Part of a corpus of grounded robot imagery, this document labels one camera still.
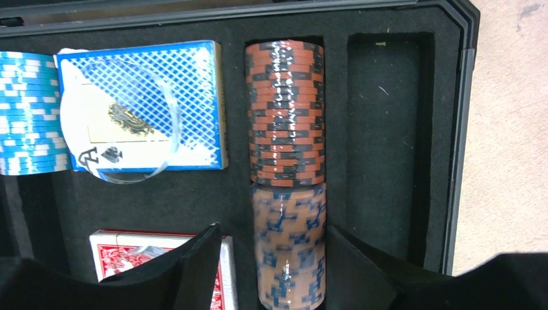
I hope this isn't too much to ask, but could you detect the tan blue poker chip roll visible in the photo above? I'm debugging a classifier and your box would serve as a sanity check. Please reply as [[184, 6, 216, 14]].
[[251, 183, 327, 309]]

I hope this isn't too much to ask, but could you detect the red card deck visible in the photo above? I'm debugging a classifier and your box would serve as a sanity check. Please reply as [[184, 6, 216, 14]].
[[89, 229, 238, 310]]

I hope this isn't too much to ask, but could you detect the orange black poker chip roll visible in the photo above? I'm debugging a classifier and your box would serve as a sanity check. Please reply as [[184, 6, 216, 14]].
[[245, 39, 326, 187]]

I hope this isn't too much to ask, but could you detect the blue card deck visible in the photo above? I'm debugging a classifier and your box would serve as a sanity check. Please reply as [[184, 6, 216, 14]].
[[54, 40, 229, 178]]

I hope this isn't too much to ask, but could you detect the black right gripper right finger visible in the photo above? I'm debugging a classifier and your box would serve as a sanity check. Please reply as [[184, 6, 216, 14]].
[[326, 225, 547, 309]]

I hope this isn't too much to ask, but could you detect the light blue poker chip roll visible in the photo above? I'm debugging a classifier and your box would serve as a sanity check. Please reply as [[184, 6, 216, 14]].
[[1, 51, 72, 176]]

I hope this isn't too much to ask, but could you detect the black poker set case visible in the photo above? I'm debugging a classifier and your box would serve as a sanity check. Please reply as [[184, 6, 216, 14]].
[[1, 1, 480, 309]]

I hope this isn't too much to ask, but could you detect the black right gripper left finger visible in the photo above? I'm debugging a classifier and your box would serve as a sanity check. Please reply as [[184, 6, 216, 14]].
[[1, 223, 222, 309]]

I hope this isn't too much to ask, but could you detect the clear round dealer button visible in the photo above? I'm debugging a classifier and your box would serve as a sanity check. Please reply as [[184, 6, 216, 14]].
[[58, 58, 181, 184]]

